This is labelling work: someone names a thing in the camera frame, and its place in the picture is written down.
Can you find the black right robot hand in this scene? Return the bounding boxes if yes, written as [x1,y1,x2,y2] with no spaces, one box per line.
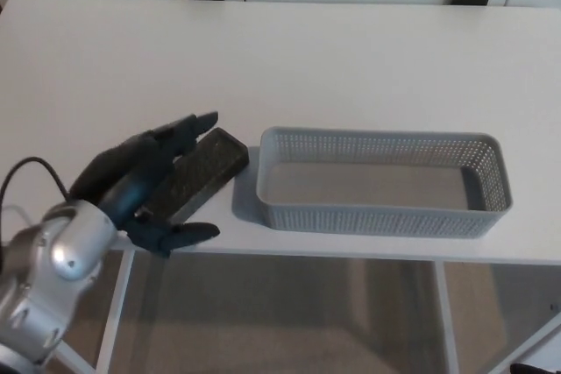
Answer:
[510,362,545,374]

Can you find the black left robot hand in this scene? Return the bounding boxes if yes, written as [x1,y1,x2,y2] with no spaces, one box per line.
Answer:
[68,110,221,259]

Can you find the dark grey felt eraser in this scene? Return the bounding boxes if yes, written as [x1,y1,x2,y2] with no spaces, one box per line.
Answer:
[138,126,251,222]

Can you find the grey perforated plastic basket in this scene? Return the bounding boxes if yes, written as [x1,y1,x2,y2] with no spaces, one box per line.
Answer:
[254,125,515,241]

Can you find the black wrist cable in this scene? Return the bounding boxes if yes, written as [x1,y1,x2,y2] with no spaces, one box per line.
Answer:
[0,156,72,201]

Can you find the white desk with metal frame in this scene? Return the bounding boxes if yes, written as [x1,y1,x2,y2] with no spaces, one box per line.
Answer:
[0,0,561,374]

